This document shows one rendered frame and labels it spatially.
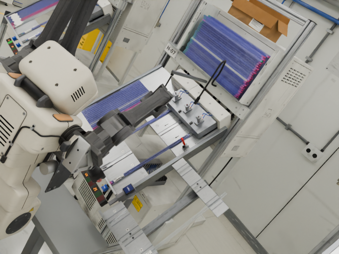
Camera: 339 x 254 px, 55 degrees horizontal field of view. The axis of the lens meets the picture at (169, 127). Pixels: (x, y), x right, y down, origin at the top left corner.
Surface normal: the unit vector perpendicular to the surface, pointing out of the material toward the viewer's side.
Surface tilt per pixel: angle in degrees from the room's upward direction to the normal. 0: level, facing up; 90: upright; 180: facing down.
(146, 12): 90
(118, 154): 45
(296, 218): 90
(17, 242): 0
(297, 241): 90
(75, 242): 0
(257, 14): 76
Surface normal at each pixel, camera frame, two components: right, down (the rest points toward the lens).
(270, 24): -0.49, -0.22
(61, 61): 0.00, -0.42
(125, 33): 0.55, 0.62
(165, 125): -0.12, -0.60
